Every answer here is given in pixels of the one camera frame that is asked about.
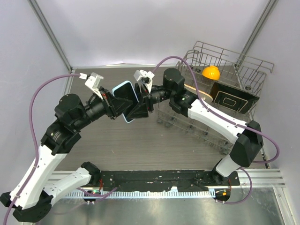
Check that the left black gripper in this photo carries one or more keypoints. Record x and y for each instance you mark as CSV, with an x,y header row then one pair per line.
x,y
113,105

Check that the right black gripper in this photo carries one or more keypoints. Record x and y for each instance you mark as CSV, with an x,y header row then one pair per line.
x,y
141,110

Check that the phone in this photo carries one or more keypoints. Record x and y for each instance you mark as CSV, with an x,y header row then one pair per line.
x,y
126,90

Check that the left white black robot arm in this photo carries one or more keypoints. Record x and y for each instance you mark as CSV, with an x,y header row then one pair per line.
x,y
32,199

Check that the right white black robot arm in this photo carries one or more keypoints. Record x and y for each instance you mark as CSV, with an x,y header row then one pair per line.
x,y
246,137

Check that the oval wooden board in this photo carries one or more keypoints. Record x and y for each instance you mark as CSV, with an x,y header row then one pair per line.
x,y
204,96

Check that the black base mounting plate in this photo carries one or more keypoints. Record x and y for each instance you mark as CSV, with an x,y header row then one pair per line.
x,y
164,180

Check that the orange bowl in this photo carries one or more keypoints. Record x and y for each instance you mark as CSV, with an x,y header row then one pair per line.
x,y
211,72

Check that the black square plate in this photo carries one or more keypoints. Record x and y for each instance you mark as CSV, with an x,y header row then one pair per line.
x,y
232,98

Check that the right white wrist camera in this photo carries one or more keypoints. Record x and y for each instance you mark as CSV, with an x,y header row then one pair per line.
x,y
145,78

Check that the grey wire dish rack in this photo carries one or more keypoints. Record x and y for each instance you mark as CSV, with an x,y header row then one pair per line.
x,y
232,80

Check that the white slotted cable duct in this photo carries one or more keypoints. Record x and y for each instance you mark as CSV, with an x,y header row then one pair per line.
x,y
173,193

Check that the aluminium frame rail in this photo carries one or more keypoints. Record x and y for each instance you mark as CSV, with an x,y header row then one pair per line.
x,y
261,178

